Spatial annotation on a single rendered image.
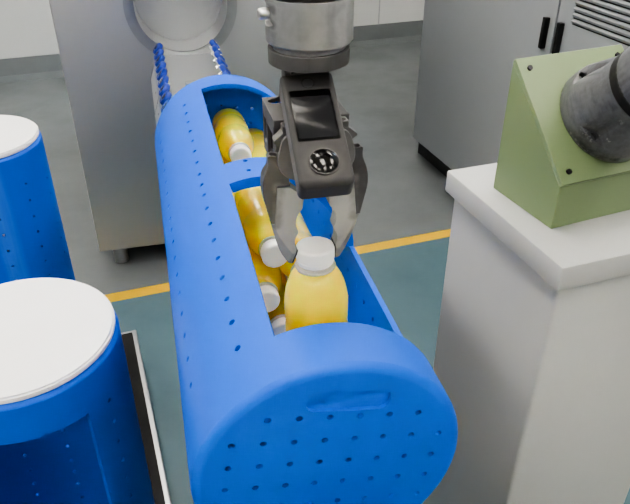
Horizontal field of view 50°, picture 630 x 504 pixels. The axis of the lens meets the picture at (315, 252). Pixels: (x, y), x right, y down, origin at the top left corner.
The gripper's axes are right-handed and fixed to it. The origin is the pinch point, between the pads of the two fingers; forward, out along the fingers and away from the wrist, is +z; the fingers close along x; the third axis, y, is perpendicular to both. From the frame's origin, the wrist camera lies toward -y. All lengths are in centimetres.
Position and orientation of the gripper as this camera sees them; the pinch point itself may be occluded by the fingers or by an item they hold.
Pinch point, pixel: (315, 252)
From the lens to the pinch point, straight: 67.7
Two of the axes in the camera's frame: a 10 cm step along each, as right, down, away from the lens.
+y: -2.4, -5.3, 8.1
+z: 0.0, 8.4, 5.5
